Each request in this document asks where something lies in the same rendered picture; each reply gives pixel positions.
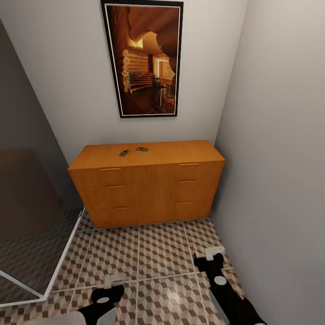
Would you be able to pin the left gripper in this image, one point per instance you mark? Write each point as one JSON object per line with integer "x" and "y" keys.
{"x": 115, "y": 291}

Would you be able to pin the cabinet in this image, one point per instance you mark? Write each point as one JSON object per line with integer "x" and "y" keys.
{"x": 172, "y": 181}

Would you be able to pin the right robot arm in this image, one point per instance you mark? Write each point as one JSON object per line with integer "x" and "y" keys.
{"x": 231, "y": 307}

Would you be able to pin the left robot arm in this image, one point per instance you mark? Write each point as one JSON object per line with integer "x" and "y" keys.
{"x": 101, "y": 312}

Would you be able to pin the picture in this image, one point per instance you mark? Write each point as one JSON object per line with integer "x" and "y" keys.
{"x": 144, "y": 42}

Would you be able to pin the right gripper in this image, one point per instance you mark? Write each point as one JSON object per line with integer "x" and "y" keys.
{"x": 204, "y": 265}

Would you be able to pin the shower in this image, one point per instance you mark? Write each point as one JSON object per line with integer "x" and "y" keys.
{"x": 47, "y": 292}

